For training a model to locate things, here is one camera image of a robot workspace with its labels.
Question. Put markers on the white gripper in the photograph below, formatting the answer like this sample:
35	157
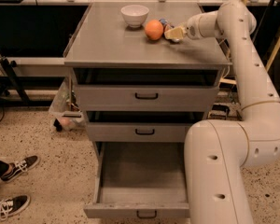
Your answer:
192	28

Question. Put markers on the blue silver redbull can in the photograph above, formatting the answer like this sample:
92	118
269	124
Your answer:
167	25

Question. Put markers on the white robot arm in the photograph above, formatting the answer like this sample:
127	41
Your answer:
215	150

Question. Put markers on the grey drawer cabinet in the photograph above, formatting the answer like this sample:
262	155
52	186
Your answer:
104	40

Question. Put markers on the grey top drawer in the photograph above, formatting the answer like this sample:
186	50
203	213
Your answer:
127	89

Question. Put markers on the grey drawer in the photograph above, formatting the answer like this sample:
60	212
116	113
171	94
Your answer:
140	126
127	89
140	180

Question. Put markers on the grey middle drawer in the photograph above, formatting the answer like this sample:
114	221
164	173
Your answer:
140	126

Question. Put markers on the grey bottom drawer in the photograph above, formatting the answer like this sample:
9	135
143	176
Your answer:
140	180

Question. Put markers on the orange fruit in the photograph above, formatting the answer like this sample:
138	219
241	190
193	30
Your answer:
154	30

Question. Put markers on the white ceramic bowl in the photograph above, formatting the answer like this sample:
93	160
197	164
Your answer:
134	15

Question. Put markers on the clear plastic bin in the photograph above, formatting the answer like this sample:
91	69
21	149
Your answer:
65	109

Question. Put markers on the black metal stand leg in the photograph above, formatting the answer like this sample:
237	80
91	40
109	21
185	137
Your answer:
6	66

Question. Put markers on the black white sneaker upper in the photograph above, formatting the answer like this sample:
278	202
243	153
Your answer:
17	168

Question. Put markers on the black white sneaker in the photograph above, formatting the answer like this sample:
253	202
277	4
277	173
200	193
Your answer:
12	206
17	168

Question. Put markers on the black white sneaker lower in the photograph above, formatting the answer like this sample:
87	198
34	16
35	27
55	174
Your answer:
12	206

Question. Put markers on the wooden easel frame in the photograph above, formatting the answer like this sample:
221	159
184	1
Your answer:
266	37

